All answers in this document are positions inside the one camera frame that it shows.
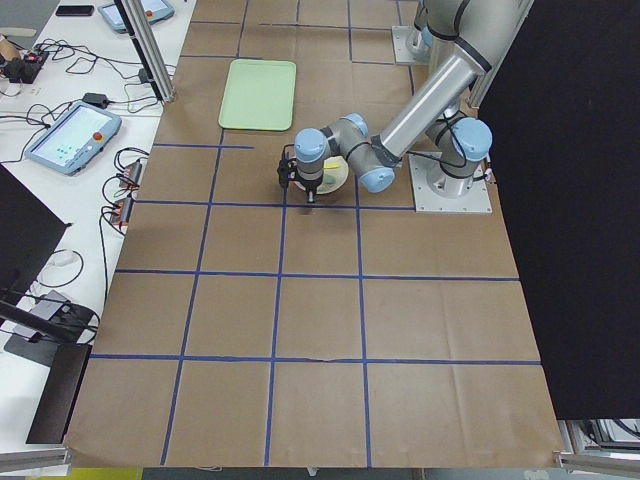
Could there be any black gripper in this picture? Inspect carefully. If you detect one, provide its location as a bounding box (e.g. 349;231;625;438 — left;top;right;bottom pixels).
277;158;324;204

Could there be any white round plate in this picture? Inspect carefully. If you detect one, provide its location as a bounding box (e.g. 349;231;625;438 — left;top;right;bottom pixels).
316;156;349;195

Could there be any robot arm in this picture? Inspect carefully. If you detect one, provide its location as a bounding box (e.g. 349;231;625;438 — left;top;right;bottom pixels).
277;1;520;202
407;0;433;62

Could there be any light green tray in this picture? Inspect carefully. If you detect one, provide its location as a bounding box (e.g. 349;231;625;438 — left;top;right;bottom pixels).
218;59;297;131

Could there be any black power adapter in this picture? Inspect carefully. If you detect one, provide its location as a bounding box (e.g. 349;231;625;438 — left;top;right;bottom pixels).
82;92;110;109

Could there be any far teach pendant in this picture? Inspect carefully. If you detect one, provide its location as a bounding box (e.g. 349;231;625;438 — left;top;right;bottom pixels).
97;0;176;34

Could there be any teach pendant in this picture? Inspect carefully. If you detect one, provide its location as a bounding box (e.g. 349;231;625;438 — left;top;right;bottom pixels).
25;101;122;176
97;0;176;34

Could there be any near teach pendant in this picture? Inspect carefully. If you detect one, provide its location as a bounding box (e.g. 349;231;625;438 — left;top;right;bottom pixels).
25;101;122;176

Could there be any black monitor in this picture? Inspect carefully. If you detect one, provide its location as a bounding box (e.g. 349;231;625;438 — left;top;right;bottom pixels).
0;162;74;346

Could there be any black smartphone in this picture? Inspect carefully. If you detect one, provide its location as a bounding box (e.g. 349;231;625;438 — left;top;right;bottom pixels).
55;4;95;17

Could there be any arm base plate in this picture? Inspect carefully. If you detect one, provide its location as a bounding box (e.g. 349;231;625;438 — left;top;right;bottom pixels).
408;152;493;215
391;26;430;66

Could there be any black braided cable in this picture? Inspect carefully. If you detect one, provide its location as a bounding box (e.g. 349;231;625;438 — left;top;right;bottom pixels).
434;112;494;184

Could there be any aluminium frame post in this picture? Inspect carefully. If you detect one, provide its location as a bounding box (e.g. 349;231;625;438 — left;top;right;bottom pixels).
114;0;176;104

